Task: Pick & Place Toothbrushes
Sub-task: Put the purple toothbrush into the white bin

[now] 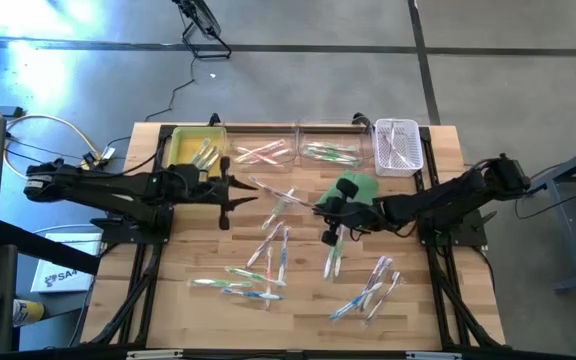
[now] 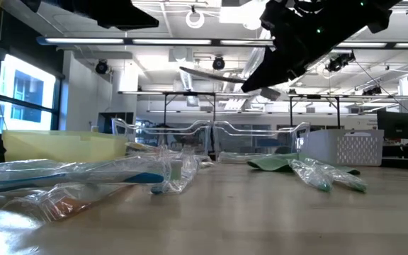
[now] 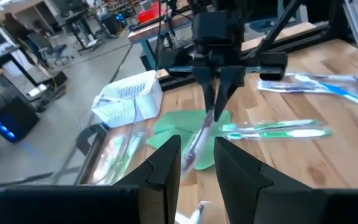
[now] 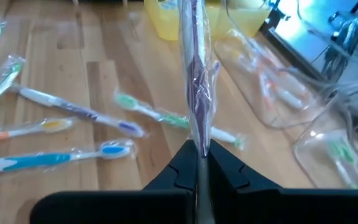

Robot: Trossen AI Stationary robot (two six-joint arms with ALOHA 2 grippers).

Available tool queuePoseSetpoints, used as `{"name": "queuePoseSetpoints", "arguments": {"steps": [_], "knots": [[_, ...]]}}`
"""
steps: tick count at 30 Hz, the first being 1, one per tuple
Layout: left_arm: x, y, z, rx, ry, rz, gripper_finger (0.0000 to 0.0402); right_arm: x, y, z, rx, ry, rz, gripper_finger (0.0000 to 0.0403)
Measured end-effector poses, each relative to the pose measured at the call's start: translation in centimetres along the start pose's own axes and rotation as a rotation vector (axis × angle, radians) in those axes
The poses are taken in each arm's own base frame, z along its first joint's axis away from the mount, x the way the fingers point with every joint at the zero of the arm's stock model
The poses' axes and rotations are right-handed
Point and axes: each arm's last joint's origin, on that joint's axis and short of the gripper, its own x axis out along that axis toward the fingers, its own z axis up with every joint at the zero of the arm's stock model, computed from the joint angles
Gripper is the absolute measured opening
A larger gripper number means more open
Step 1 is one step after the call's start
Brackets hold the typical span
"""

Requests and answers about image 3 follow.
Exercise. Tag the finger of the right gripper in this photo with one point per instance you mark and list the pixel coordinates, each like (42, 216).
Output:
(208, 87)
(228, 84)

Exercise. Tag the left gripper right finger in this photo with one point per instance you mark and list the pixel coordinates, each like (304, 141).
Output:
(291, 205)

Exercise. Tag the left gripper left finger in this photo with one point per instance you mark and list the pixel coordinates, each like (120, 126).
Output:
(73, 205)

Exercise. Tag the blue toothbrush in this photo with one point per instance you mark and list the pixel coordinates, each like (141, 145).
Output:
(350, 93)

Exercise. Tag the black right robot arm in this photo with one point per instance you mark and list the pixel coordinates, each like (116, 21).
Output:
(216, 4)

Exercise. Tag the clear plastic bin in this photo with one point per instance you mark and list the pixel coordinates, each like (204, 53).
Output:
(98, 161)

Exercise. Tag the green cloth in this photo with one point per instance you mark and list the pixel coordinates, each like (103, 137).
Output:
(172, 124)

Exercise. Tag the black table clamp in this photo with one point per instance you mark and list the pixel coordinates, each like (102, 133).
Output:
(87, 137)

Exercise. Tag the white perforated basket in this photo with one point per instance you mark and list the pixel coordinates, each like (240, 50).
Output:
(129, 90)

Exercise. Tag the red bin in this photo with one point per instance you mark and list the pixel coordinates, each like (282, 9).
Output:
(151, 14)

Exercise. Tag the black computer tower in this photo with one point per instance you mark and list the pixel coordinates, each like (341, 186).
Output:
(14, 118)

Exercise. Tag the blue office chair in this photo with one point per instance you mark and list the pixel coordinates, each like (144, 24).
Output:
(56, 51)

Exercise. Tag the person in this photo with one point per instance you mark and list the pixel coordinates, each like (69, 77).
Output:
(15, 28)

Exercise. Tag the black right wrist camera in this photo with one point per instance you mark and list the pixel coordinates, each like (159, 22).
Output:
(214, 28)

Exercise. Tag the grey metal table frame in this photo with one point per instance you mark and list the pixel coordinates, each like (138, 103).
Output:
(148, 53)

